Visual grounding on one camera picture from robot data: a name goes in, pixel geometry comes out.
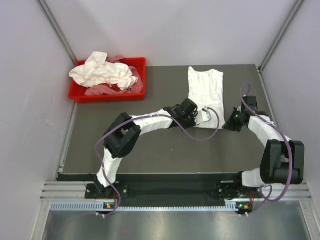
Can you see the left corner aluminium post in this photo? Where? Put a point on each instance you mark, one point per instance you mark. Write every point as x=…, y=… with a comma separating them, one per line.
x=57, y=30

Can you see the white t shirt in bin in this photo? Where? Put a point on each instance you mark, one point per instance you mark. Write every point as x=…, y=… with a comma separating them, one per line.
x=97, y=70

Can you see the pink t shirt in bin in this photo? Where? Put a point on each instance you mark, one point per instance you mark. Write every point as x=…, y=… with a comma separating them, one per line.
x=130, y=87

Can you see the corner aluminium post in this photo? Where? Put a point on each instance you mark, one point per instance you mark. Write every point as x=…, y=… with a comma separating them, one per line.
x=281, y=34
x=57, y=30

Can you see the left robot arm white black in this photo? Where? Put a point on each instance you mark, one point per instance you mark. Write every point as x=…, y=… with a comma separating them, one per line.
x=123, y=134

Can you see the grey slotted cable duct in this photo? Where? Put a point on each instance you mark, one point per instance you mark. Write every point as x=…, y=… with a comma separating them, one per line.
x=104, y=206

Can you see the red plastic bin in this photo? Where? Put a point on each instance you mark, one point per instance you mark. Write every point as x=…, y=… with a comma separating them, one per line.
x=77, y=92

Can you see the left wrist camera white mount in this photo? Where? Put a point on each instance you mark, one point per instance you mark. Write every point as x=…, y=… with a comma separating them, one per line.
x=203, y=116

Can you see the right corner aluminium post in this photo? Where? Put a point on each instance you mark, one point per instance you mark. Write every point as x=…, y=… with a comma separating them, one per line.
x=281, y=34

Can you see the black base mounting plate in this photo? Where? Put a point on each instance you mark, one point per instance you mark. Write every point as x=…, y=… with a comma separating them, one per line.
x=212, y=189

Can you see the white t shirt with print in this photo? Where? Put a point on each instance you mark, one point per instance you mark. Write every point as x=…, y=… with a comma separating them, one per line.
x=206, y=90

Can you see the aluminium extrusion rail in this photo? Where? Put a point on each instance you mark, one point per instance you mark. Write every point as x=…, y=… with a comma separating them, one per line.
x=60, y=191

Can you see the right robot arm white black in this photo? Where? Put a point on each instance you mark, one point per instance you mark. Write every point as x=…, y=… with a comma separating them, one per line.
x=283, y=159

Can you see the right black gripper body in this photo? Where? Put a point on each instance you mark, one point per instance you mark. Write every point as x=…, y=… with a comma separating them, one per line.
x=234, y=123

